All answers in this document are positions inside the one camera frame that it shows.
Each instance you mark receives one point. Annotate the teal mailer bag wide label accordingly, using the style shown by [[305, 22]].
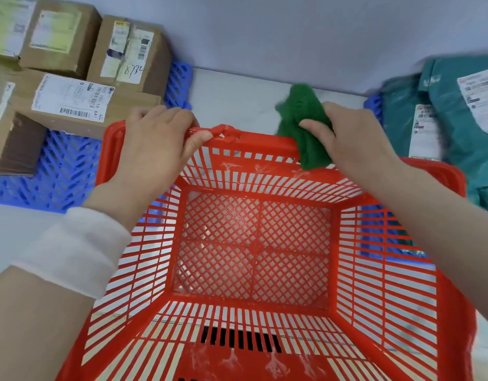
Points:
[[462, 134]]

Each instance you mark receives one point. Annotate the teal mailer bag narrow label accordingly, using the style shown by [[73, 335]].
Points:
[[399, 115]]

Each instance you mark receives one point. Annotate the white wrist sleeve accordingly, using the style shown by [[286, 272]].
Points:
[[75, 249]]

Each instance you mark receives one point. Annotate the person's left thumb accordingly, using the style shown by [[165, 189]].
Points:
[[198, 142]]

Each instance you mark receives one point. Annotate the cardboard box with corrugated edge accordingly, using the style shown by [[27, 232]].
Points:
[[13, 138]]

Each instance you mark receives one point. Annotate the person's right forearm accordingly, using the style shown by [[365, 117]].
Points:
[[446, 230]]

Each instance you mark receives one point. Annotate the person's left forearm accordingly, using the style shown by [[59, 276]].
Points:
[[37, 321]]

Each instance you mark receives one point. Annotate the cardboard box with green label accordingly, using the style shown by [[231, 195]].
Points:
[[9, 23]]

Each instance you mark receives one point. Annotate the person's right hand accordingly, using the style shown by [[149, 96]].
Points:
[[359, 142]]

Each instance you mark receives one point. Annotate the person's left hand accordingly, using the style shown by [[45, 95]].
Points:
[[148, 154]]

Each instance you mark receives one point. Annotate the green scouring cloth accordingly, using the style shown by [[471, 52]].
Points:
[[301, 111]]

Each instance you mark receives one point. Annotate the cardboard box with handwritten label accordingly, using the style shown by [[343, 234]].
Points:
[[129, 55]]

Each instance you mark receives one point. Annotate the small cardboard box pale label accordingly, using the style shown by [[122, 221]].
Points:
[[57, 35]]

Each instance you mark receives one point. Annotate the blue plastic pallet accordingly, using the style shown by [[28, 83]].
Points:
[[65, 170], [373, 109]]

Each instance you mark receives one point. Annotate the flat cardboard box barcode label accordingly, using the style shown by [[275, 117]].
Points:
[[69, 99]]

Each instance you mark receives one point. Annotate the red plastic shopping basket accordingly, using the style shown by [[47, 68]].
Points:
[[295, 202]]

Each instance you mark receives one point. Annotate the person's right thumb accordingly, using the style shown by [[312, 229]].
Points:
[[317, 126]]

